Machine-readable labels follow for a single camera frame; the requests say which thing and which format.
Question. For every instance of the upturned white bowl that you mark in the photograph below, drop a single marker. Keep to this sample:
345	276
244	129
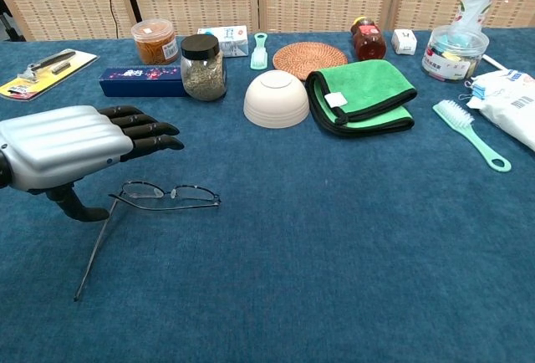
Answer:
276	103

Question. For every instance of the razor in yellow blister pack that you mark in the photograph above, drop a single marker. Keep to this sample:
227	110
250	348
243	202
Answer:
18	87

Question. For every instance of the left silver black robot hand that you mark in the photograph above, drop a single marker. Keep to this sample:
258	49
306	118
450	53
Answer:
62	141

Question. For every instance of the glass jar with black lid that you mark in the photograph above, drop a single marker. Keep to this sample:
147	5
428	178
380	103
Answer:
204	78

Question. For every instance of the plastic jar of rubber bands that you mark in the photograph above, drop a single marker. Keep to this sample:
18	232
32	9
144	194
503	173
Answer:
152	47

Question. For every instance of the blue binder clip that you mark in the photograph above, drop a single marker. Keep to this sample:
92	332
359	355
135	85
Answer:
478	91

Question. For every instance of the black eyeglasses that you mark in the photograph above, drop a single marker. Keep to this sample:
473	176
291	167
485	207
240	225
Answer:
169	193

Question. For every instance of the small white box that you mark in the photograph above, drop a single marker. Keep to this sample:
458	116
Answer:
403	42

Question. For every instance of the long dark blue box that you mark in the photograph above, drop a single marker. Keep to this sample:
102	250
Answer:
138	83

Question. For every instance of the honey bottle with yellow cap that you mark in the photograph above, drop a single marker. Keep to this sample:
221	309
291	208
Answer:
370	43

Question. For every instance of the black stand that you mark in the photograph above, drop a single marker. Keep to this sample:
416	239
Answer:
10	26

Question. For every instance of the white blue carton box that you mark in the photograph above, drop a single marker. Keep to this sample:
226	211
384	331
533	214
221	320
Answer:
234	41

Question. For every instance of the clear jar of binder clips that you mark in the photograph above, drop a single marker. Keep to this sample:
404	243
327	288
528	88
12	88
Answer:
451	62

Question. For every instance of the blue carpet table cover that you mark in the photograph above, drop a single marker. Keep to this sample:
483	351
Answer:
313	254

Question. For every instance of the round woven rattan coaster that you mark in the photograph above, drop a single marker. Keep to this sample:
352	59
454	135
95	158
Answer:
307	57

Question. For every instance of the folded green microfiber cloth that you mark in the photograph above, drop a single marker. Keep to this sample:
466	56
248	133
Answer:
363	87

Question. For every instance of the long teal brush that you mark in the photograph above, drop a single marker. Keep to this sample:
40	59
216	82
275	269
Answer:
455	114

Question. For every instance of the white printed plastic bag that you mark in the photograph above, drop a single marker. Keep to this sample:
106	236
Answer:
510	103

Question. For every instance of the white plastic spoon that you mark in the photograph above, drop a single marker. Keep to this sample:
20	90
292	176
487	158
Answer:
493	62

